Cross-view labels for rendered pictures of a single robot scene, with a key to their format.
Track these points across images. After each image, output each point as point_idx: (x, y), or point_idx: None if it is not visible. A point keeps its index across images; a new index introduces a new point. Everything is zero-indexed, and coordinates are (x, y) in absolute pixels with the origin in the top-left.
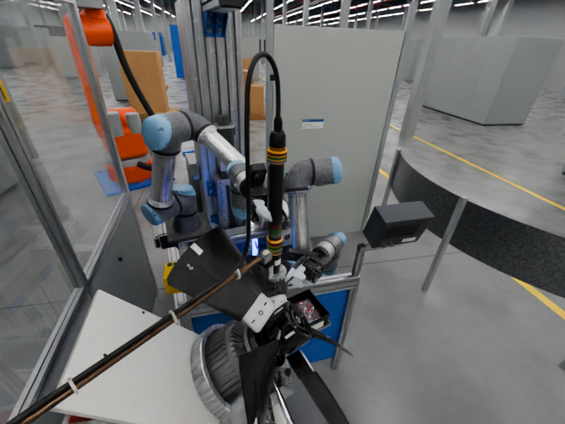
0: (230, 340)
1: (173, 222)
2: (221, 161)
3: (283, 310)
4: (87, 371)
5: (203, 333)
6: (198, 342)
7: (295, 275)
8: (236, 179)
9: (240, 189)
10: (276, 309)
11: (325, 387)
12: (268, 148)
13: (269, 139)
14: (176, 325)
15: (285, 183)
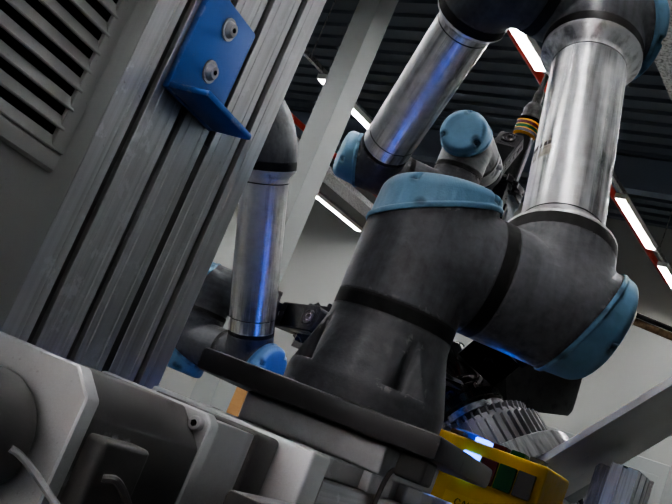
0: (524, 406)
1: (444, 399)
2: (450, 98)
3: (464, 345)
4: None
5: (547, 434)
6: (560, 435)
7: None
8: (499, 156)
9: (502, 174)
10: (459, 356)
11: None
12: (536, 122)
13: (540, 113)
14: (590, 426)
15: (287, 149)
